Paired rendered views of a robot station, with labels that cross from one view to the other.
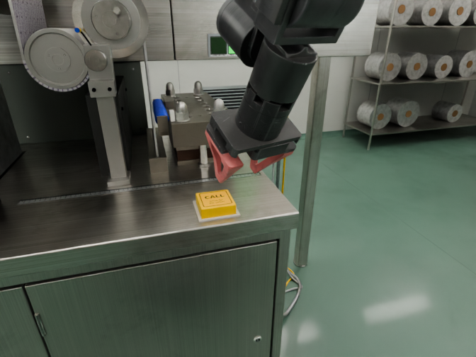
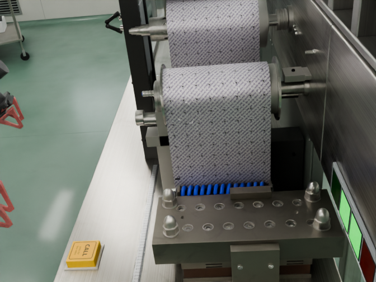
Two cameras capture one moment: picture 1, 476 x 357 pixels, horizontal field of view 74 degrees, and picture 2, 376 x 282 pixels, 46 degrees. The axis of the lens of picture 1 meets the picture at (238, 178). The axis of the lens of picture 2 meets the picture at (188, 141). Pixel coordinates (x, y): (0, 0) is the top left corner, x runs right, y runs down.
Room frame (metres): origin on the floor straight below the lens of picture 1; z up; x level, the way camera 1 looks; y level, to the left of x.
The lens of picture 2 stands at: (1.12, -0.61, 1.69)
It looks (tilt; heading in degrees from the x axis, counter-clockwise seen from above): 31 degrees down; 111
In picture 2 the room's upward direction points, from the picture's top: 6 degrees counter-clockwise
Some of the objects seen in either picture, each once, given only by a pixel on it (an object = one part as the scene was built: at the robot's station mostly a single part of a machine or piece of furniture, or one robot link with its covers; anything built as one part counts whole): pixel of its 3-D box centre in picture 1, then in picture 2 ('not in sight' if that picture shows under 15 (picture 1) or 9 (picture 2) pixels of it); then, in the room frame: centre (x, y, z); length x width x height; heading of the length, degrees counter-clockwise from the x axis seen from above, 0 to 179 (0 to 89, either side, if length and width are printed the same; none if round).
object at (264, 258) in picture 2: not in sight; (254, 267); (0.98, 0.05, 0.96); 0.10 x 0.03 x 0.11; 16
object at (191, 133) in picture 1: (193, 114); (244, 225); (0.94, 0.14, 1.00); 0.40 x 0.16 x 0.06; 16
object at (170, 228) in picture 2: (219, 108); (170, 224); (0.80, 0.05, 1.05); 0.04 x 0.04 x 0.04
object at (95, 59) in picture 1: (95, 60); (140, 117); (0.65, 0.28, 1.18); 0.04 x 0.02 x 0.04; 106
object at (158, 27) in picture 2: not in sight; (161, 28); (0.65, 0.50, 1.33); 0.06 x 0.06 x 0.06; 16
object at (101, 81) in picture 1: (108, 119); (161, 158); (0.69, 0.29, 1.05); 0.06 x 0.05 x 0.31; 16
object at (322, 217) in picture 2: (197, 87); (322, 217); (1.11, 0.14, 1.05); 0.04 x 0.04 x 0.04
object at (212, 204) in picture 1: (215, 203); (84, 253); (0.56, 0.05, 0.91); 0.07 x 0.07 x 0.02; 16
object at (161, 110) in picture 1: (159, 110); (224, 190); (0.88, 0.22, 1.03); 0.21 x 0.04 x 0.03; 16
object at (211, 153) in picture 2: (148, 79); (220, 155); (0.87, 0.24, 1.11); 0.23 x 0.01 x 0.18; 16
